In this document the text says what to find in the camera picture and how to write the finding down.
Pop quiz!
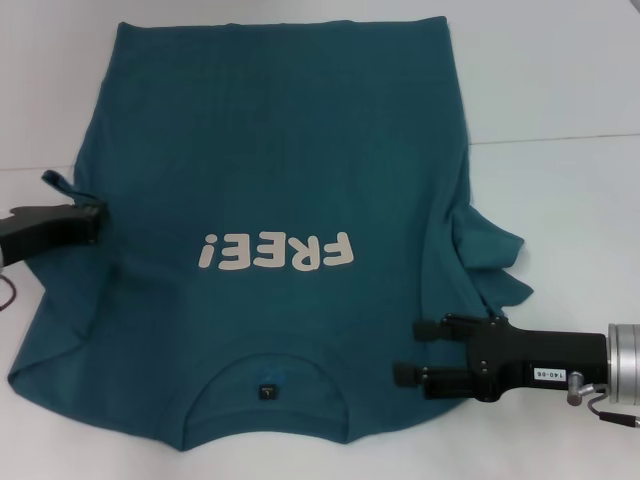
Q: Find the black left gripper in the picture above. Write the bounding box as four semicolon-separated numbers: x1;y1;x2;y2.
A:
0;199;109;266

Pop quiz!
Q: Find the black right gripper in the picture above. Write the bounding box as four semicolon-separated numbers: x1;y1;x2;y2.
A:
393;312;610;404

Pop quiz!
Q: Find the left gripper cable with plug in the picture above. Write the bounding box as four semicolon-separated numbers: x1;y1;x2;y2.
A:
0;272;20;312

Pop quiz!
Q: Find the teal t-shirt with FREE print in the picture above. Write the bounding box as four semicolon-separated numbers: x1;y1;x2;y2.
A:
7;17;536;454

